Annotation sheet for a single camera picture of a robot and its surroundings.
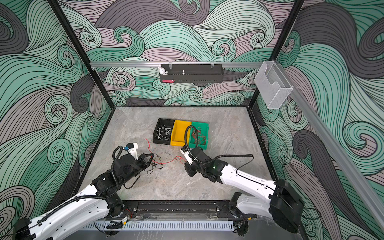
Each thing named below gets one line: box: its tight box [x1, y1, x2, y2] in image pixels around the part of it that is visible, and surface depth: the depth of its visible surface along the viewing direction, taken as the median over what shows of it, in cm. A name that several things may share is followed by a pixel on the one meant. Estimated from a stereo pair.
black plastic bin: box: [153, 118, 175, 145], surface depth 102 cm
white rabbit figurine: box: [157, 64, 168, 75], surface depth 87 cm
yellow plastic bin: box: [170, 119, 192, 147], surface depth 100 cm
